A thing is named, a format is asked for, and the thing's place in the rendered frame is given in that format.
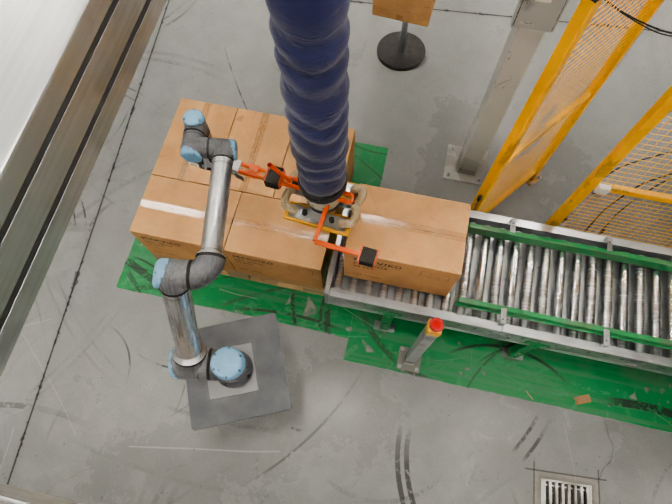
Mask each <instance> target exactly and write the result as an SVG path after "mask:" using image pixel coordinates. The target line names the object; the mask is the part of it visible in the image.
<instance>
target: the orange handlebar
mask: <svg viewBox="0 0 672 504"><path fill-rule="evenodd" d="M241 166H242V167H245V168H248V171H245V170H242V169H239V170H238V173H239V174H243V175H246V176H247V177H250V178H253V179H260V180H263V178H264V176H263V175H259V172H263V173H266V171H267V169H265V168H262V167H260V166H258V165H255V164H247V163H244V162H242V163H241ZM285 175H286V176H288V177H289V178H290V179H291V180H292V181H296V182H298V177H294V176H290V175H287V174H285ZM281 185H282V186H285V187H289V188H292V189H296V190H299V191H300V189H299V185H295V184H291V183H288V182H284V181H281ZM342 195H345V196H349V197H351V199H350V200H348V199H345V198H341V197H340V198H339V199H338V200H337V201H338V202H342V203H345V204H352V203H354V201H355V199H356V197H355V195H354V194H353V193H351V192H348V191H344V193H343V194H342ZM329 207H330V205H327V206H326V207H324V209H323V212H322V215H321V217H320V220H319V223H318V226H317V228H316V231H315V234H314V237H313V241H314V244H316V245H319V246H323V247H326V248H329V249H333V250H336V251H340V252H343V253H346V254H350V255H353V256H357V257H358V255H359V251H355V250H352V249H349V248H345V247H342V246H338V245H335V244H331V243H328V242H325V241H321V240H318V238H319V235H320V232H321V230H322V227H323V224H324V221H325V218H326V216H327V213H328V210H329Z"/></svg>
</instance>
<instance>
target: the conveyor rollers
mask: <svg viewBox="0 0 672 504"><path fill-rule="evenodd" d="M505 241H506V240H504V239H499V238H497V242H496V251H495V259H494V267H493V276H492V284H491V293H490V301H489V303H492V304H497V305H498V303H499V294H500V285H501V276H502V267H503V258H504V249H505ZM474 242H475V234H473V233H468V232H467V239H466V246H465V253H464V260H463V267H462V274H461V279H460V286H459V293H458V298H459V297H463V298H467V293H468V286H469V279H470V271H471V264H472V257H473V249H474ZM489 245H490V237H488V236H483V235H482V239H481V247H480V255H479V262H478V270H477V278H476V285H475V293H474V300H477V301H482V302H483V294H484V286H485V277H486V269H487V261H488V253H489ZM520 245H521V243H519V242H514V241H512V246H511V255H510V264H509V274H508V283H507V292H506V302H505V306H507V307H511V308H514V304H515V294H516V284H517V275H518V265H519V255H520ZM535 250H536V246H535V245H529V244H527V250H526V261H525V271H524V282H523V292H522V302H521V310H526V311H530V306H531V295H532V284H533V273H534V262H535ZM566 253H567V252H565V251H560V250H558V251H557V264H556V278H555V292H554V305H553V316H555V317H560V318H562V313H563V298H564V283H565V268H566ZM550 258H551V249H550V248H545V247H542V256H541V268H540V280H539V292H538V304H537V313H541V314H545V315H546V309H547V296H548V283H549V271H550ZM597 261H598V258H596V257H591V256H588V271H587V291H586V311H585V323H589V324H594V325H595V307H596V284H597ZM581 265H582V255H581V254H576V253H573V259H572V275H571V291H570V307H569V319H570V320H575V321H578V320H579V302H580V283H581ZM343 278H344V253H343V252H341V253H340V258H339V262H338V266H337V271H336V275H335V279H334V283H333V288H337V289H341V287H342V282H343ZM666 280H667V340H672V272H668V271H666ZM358 281H359V278H354V277H351V278H350V282H349V287H348V291H351V292H356V291H357V286H358ZM373 285H374V282H373V281H369V280H366V281H365V286H364V291H363V294H366V295H370V296H371V295H372V290H373ZM612 285H613V261H612V260H606V259H604V265H603V291H602V316H601V326H604V327H609V328H611V316H612ZM628 288H629V264H627V263H622V262H619V291H618V326H617V329H618V330H623V331H628ZM388 289H389V285H388V284H383V283H381V285H380V290H379V295H378V297H380V298H385V299H387V294H388ZM404 289H405V288H403V287H398V286H396V290H395V295H394V301H399V302H402V300H403V294H404ZM451 293H452V289H451V290H450V292H449V293H448V295H447V296H442V300H441V307H440V310H442V311H447V312H449V307H450V300H451ZM419 294H420V291H417V290H412V289H411V295H410V300H409V304H413V305H418V300H419ZM434 300H435V294H432V293H427V294H426V300H425V306H424V307H428V308H433V306H434ZM644 301H645V267H642V266H637V265H635V291H634V333H638V334H643V335H644ZM650 336H652V337H657V338H661V270H658V269H653V268H651V297H650Z"/></svg>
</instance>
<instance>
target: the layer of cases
mask: <svg viewBox="0 0 672 504"><path fill-rule="evenodd" d="M191 109H197V110H200V111H201V112H202V113H203V115H204V116H205V119H206V122H207V124H208V127H209V129H210V131H211V134H212V137H213V138H225V139H228V138H229V139H234V140H236V142H237V148H238V159H237V160H241V161H242V162H244V163H247V164H255V165H258V166H260V167H262V168H265V169H267V168H268V166H267V163H268V162H271V163H272V164H273V165H274V166H278V167H282V168H284V169H285V173H286V174H287V175H290V174H291V173H292V172H293V170H295V169H297V167H296V159H295V158H294V157H293V155H292V153H291V149H290V141H291V139H290V137H289V134H288V123H289V121H288V120H287V118H286V117H285V116H279V115H274V114H268V113H263V112H257V111H251V110H246V109H240V108H235V107H229V106H224V105H218V104H213V103H207V102H201V101H196V100H190V99H185V98H181V101H180V103H179V106H178V108H177V111H176V113H175V116H174V118H173V121H172V123H171V126H170V128H169V131H168V134H167V136H166V139H165V141H164V144H163V146H162V149H161V151H160V154H159V156H158V159H157V162H156V164H155V167H154V169H153V172H152V175H151V177H150V179H149V182H148V184H147V187H146V189H145V192H144V195H143V197H142V200H141V202H140V205H139V207H138V210H137V212H136V215H135V217H134V220H133V222H132V225H131V228H130V230H129V231H130V232H131V233H132V234H133V235H134V236H135V237H136V238H137V239H138V240H139V241H140V242H141V243H142V244H143V245H144V246H145V247H146V248H147V249H148V250H149V251H150V252H151V253H152V254H156V255H161V256H165V257H170V258H175V259H189V260H194V259H195V256H196V253H197V252H199V251H200V250H201V242H202V235H203V227H204V220H205V212H206V205H207V197H208V190H209V182H210V175H211V171H209V170H205V169H200V168H199V166H195V165H191V164H187V162H186V161H185V159H183V158H182V156H181V154H180V152H181V144H182V138H183V132H184V123H183V119H182V117H183V115H184V113H185V112H186V111H188V110H191ZM348 139H349V149H348V152H347V154H346V173H347V181H349V180H350V176H351V172H352V167H353V163H354V149H355V129H351V128H348ZM239 175H241V176H243V178H244V181H242V180H240V179H238V178H236V176H234V175H231V184H230V193H229V201H228V210H227V219H226V227H225V236H224V244H223V254H224V255H225V257H226V261H225V266H224V268H223V269H227V270H232V271H237V272H242V273H247V274H251V275H256V276H261V277H266V278H270V279H275V280H280V281H285V282H290V283H294V284H299V285H304V286H309V287H313V288H318V289H324V285H325V281H326V276H327V272H328V268H329V264H330V260H331V255H332V251H333V249H329V248H326V247H323V246H319V245H316V244H314V241H313V237H314V234H315V231H316V228H314V227H311V226H307V225H304V224H300V223H297V222H294V221H290V220H287V219H284V218H283V215H284V213H285V209H283V207H282V206H281V198H282V194H283V192H284V190H285V189H287V187H285V186H282V187H281V189H279V190H277V189H273V188H270V187H266V186H265V184H264V181H263V180H260V179H253V178H250V177H247V176H246V175H243V174H239Z"/></svg>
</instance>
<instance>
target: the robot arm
mask: <svg viewBox="0 0 672 504"><path fill-rule="evenodd" d="M182 119H183V123H184V132H183V138H182V144H181V152H180V154H181V156H182V158H183V159H185V160H186V161H189V162H192V163H199V162H200V164H201V165H202V167H203V168H204V169H205V170H207V167H209V168H211V175H210V182H209V190H208V197H207V205H206V212H205V220H204V227H203V235H202V242H201V250H200V251H199V252H197V253H196V256H195V259H194V260H189V259H169V258H161V259H159V260H157V262H156V264H155V267H154V271H153V279H152V284H153V287H154V288H157V289H158V288H160V291H161V293H162V296H163V300H164V304H165V308H166V312H167V316H168V321H169V325H170V329H171V333H172V337H173V341H174V345H175V347H173V348H172V349H171V351H170V354H169V359H168V360H169V363H168V370H169V374H170V376H171V377H172V378H174V379H179V380H209V381H219V382H220V383H221V384H222V385H223V386H225V387H227V388H239V387H242V386H243V385H245V384H246V383H247V382H248V381H249V380H250V378H251V376H252V374H253V363H252V360H251V358H250V357H249V356H248V354H246V353H245V352H243V351H241V350H238V349H236V348H234V347H222V348H206V346H205V344H204V343H203V342H202V341H201V340H200V337H199V332H198V326H197V321H196V316H195V310H194V305H193V299H192V294H191V290H197V289H201V288H204V287H206V286H208V285H209V284H210V283H212V282H213V281H214V280H215V279H216V278H217V277H218V276H219V275H220V274H221V272H222V270H223V268H224V266H225V261H226V257H225V255H224V254H223V244H224V236H225V227H226V219H227V210H228V201H229V193H230V184H231V175H232V167H233V163H234V161H236V160H237V159H238V148H237V142H236V140H234V139H229V138H228V139H225V138H213V137H212V134H211V131H210V129H209V127H208V124H207V122H206V119H205V116H204V115H203V113H202V112H201V111H200V110H197V109H191V110H188V111H186V112H185V113H184V115H183V117H182ZM209 159H212V164H211V163H210V162H209Z"/></svg>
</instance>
